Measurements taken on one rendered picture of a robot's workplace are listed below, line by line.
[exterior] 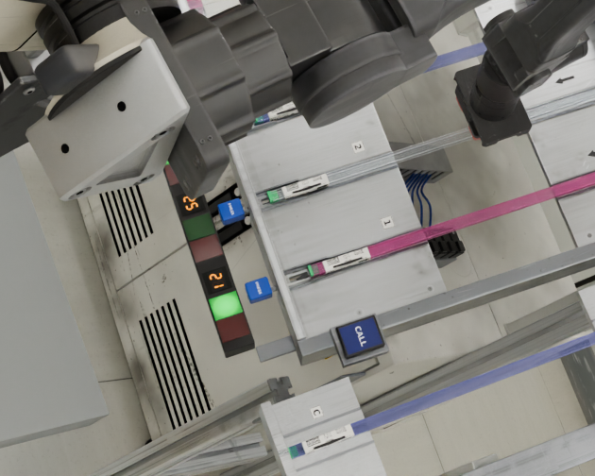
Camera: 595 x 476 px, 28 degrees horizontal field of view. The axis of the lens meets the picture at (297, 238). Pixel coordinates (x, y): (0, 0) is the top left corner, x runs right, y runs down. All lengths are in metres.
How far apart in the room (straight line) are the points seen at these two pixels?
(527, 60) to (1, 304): 0.63
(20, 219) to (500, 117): 0.59
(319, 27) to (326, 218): 0.78
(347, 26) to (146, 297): 1.40
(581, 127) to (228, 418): 0.61
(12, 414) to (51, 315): 0.14
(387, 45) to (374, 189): 0.77
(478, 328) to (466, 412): 1.03
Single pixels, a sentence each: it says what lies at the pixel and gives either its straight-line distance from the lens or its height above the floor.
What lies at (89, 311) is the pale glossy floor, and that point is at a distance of 2.26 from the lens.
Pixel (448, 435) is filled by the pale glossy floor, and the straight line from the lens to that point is 2.91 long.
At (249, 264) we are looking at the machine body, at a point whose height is 0.42.
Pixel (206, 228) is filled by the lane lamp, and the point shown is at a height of 0.66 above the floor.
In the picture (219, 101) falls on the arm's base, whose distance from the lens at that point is 0.72.
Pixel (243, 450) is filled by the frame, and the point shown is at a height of 0.31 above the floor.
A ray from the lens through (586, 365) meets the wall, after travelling 3.45.
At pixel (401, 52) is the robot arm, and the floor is 1.27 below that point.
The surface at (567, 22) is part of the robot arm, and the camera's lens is 1.22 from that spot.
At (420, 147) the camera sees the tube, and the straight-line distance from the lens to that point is 1.55.
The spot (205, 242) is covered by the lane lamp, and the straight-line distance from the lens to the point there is 1.52.
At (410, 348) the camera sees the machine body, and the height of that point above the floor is 0.62.
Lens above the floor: 1.64
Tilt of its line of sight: 36 degrees down
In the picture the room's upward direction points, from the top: 58 degrees clockwise
